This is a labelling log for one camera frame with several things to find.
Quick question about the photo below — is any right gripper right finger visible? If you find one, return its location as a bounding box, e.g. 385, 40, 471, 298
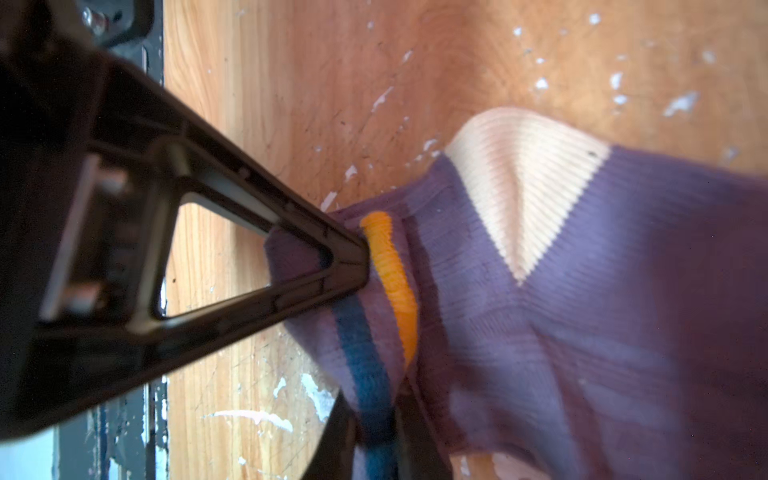
395, 383, 453, 480

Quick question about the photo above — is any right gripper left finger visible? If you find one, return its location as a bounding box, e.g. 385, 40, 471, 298
301, 392, 357, 480

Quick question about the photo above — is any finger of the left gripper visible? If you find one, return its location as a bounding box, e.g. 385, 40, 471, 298
1, 1, 369, 440

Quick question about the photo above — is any purple sock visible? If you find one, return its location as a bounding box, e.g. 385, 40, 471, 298
285, 107, 767, 479

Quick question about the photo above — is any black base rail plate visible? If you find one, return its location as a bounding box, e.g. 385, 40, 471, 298
52, 1, 170, 479

